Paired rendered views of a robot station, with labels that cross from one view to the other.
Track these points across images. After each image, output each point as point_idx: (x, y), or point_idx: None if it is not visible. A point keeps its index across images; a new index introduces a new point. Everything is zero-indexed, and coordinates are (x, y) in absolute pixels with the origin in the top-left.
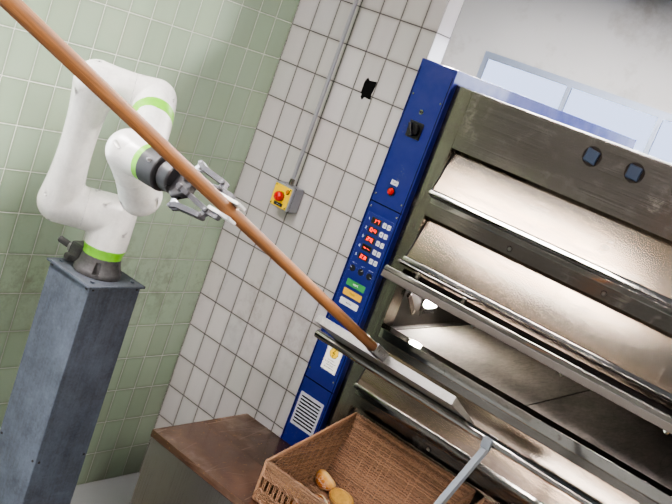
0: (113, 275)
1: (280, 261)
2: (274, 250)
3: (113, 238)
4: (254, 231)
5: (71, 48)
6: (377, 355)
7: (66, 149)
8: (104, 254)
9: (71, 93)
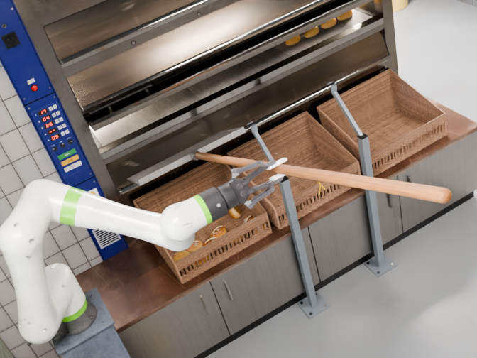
0: (92, 305)
1: None
2: None
3: (80, 291)
4: None
5: (382, 178)
6: None
7: (40, 293)
8: (84, 304)
9: (20, 263)
